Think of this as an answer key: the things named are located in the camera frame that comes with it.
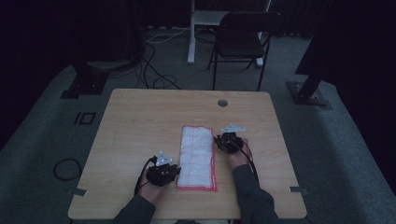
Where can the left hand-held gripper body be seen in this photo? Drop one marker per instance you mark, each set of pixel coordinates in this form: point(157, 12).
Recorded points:
point(159, 175)

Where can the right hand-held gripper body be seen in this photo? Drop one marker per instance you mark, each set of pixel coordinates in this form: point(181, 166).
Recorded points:
point(233, 141)

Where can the white cloth with red border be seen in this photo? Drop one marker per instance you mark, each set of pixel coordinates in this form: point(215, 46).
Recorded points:
point(196, 158)

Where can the person's right hand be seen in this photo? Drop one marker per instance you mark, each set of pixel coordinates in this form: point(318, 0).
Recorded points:
point(239, 158)

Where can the grey tape piece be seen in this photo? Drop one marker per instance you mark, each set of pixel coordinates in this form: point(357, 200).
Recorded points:
point(80, 192)
point(298, 189)

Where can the black metal stand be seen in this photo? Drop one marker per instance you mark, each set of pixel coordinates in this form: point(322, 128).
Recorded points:
point(306, 93)
point(85, 84)

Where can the black folding chair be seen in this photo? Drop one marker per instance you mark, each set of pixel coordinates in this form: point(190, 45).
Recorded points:
point(239, 43)

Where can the white desk frame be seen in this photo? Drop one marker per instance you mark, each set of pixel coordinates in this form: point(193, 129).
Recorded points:
point(191, 37)

